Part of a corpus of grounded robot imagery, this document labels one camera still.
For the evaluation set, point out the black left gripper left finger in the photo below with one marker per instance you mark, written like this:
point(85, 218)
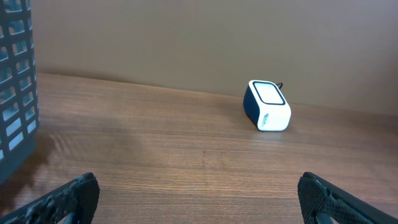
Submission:
point(73, 202)

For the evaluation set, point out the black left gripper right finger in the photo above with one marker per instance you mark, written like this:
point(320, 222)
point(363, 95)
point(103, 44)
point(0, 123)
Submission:
point(323, 202)

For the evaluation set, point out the grey plastic shopping basket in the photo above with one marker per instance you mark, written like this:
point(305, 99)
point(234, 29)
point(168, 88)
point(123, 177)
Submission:
point(19, 98)

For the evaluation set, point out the white barcode scanner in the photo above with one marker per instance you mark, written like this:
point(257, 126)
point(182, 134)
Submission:
point(266, 107)

